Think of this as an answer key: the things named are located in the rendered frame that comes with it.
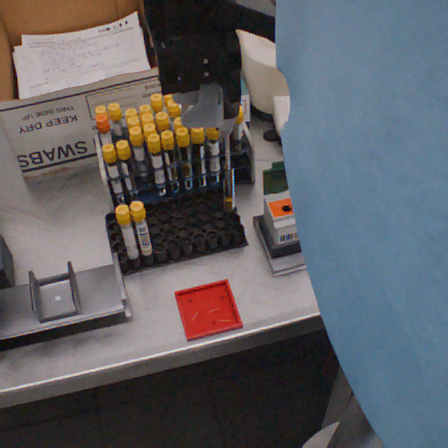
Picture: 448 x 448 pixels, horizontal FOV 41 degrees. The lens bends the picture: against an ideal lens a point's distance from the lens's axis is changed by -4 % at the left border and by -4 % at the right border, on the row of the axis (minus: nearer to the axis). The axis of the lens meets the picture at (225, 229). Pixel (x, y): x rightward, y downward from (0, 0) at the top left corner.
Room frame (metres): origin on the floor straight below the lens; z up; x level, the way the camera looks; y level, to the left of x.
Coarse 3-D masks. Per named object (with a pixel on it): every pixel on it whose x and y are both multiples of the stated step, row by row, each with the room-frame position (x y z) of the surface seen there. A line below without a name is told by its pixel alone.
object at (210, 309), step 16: (192, 288) 0.41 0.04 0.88; (208, 288) 0.41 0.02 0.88; (224, 288) 0.41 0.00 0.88; (192, 304) 0.39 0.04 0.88; (208, 304) 0.39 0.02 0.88; (224, 304) 0.39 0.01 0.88; (192, 320) 0.37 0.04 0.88; (208, 320) 0.37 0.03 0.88; (224, 320) 0.36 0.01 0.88; (240, 320) 0.36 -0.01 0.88; (192, 336) 0.34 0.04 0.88
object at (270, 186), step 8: (280, 160) 0.51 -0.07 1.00; (272, 168) 0.50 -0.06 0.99; (280, 168) 0.50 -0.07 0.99; (264, 176) 0.50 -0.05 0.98; (272, 176) 0.50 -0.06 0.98; (280, 176) 0.50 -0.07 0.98; (264, 184) 0.49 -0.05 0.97; (272, 184) 0.50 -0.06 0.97; (280, 184) 0.50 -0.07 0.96; (264, 192) 0.49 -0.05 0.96; (272, 192) 0.49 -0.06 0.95; (280, 192) 0.50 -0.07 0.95
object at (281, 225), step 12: (288, 192) 0.50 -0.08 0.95; (264, 204) 0.49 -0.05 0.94; (276, 204) 0.48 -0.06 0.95; (288, 204) 0.48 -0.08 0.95; (264, 216) 0.49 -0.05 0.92; (276, 216) 0.46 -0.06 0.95; (288, 216) 0.46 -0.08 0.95; (276, 228) 0.45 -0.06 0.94; (288, 228) 0.45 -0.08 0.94; (276, 240) 0.45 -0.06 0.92; (288, 240) 0.45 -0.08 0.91
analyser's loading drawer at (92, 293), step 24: (120, 264) 0.43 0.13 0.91; (24, 288) 0.40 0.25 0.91; (48, 288) 0.40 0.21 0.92; (72, 288) 0.38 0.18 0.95; (96, 288) 0.39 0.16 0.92; (120, 288) 0.38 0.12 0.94; (0, 312) 0.37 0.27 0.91; (24, 312) 0.36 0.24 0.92; (48, 312) 0.36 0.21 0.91; (72, 312) 0.36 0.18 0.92; (96, 312) 0.36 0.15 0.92; (0, 336) 0.33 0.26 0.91
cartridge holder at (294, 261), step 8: (256, 216) 0.51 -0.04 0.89; (256, 224) 0.50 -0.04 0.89; (264, 224) 0.48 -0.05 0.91; (264, 232) 0.47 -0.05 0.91; (264, 240) 0.47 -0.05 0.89; (296, 240) 0.45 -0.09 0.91; (264, 248) 0.46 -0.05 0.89; (272, 248) 0.44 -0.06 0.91; (280, 248) 0.44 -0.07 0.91; (288, 248) 0.45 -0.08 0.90; (296, 248) 0.45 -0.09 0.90; (272, 256) 0.44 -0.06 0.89; (280, 256) 0.44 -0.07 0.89; (288, 256) 0.44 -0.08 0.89; (296, 256) 0.44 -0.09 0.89; (272, 264) 0.43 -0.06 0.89; (280, 264) 0.43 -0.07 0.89; (288, 264) 0.43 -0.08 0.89; (296, 264) 0.43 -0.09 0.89; (304, 264) 0.43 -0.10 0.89; (272, 272) 0.43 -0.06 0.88; (280, 272) 0.43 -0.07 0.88
